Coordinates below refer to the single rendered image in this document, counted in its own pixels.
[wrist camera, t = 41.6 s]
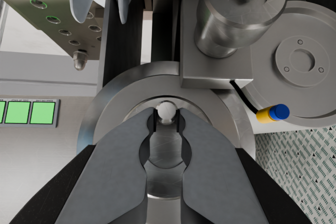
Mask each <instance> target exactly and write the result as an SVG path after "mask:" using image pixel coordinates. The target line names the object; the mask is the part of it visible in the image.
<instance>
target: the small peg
mask: <svg viewBox="0 0 336 224"><path fill-rule="evenodd" d="M177 113H178V107H177V105H176V104H175V103H174V102H172V101H170V100H163V101H161V102H160V103H159V104H158V105H157V107H156V116H157V119H158V121H159V122H160V123H161V124H162V125H164V126H169V125H171V124H173V123H174V122H175V120H176V118H177Z"/></svg>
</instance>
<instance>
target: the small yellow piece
mask: <svg viewBox="0 0 336 224"><path fill-rule="evenodd" d="M229 83H230V84H231V85H232V86H233V87H234V89H235V90H236V92H237V93H238V95H239V96H240V98H241V99H242V101H243V102H244V103H245V105H246V106H247V107H248V108H249V109H250V110H251V111H252V112H253V113H254V114H255V115H256V119H257V120H258V121H259V122H260V123H262V124H266V123H272V122H277V121H280V120H284V119H287V118H288V117H289V115H290V110H289V108H288V107H287V106H286V105H284V104H277V105H272V106H269V107H266V108H263V109H260V110H257V109H256V108H255V107H254V106H253V105H252V104H251V103H250V102H249V100H248V99H247V98H246V96H245V95H244V93H243V92H242V90H241V89H240V87H239V86H238V85H237V84H236V82H235V81H230V82H229Z"/></svg>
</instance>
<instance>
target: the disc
mask: <svg viewBox="0 0 336 224"><path fill-rule="evenodd" d="M154 75H178V76H180V62H178V61H154V62H149V63H144V64H141V65H138V66H135V67H133V68H130V69H128V70H126V71H124V72H123V73H121V74H119V75H118V76H116V77H115V78H113V79H112V80H111V81H110V82H109V83H107V84H106V85H105V86H104V87H103V88H102V89H101V90H100V91H99V93H98V94H97V95H96V96H95V98H94V99H93V100H92V102H91V104H90V105H89V107H88V109H87V111H86V113H85V115H84V117H83V120H82V122H81V125H80V129H79V133H78V138H77V146H76V155H78V154H79V153H80V152H81V151H82V150H83V149H84V148H85V147H86V146H87V145H92V143H93V136H94V131H95V128H96V125H97V122H98V120H99V117H100V115H101V113H102V112H103V110H104V108H105V107H106V105H107V104H108V103H109V101H110V100H111V99H112V98H113V97H114V96H115V95H116V94H117V93H118V92H119V91H121V90H122V89H123V88H125V87H126V86H128V85H129V84H131V83H133V82H135V81H137V80H140V79H142V78H146V77H149V76H154ZM210 89H211V90H212V91H213V92H214V93H215V94H217V95H218V96H219V97H220V98H221V100H222V101H223V102H224V103H225V105H226V106H227V108H228V109H229V111H230V113H231V114H232V116H233V119H234V121H235V124H236V126H237V130H238V134H239V139H240V148H243V149H244V150H245V151H246V152H247V153H248V154H249V155H250V156H251V157H252V158H253V159H254V160H256V145H255V137H254V132H253V128H252V125H251V122H250V119H249V117H248V114H247V112H246V110H245V108H244V107H243V105H242V103H241V102H240V100H239V99H238V97H237V96H236V95H235V94H234V92H233V91H232V90H231V89H214V88H210Z"/></svg>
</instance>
